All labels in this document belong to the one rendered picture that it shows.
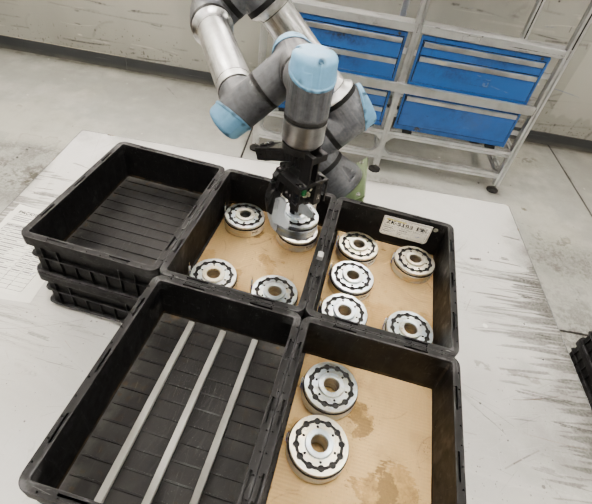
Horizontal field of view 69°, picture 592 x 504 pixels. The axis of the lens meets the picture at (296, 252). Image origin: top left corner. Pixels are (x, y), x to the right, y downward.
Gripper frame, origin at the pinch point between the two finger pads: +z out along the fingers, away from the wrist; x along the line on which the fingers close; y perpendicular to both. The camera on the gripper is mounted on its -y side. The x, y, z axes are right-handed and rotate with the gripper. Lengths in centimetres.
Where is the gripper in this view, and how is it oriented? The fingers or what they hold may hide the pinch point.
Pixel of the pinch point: (282, 219)
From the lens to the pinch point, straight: 90.9
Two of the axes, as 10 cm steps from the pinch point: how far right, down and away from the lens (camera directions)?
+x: 7.7, -3.7, 5.2
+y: 6.3, 6.0, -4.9
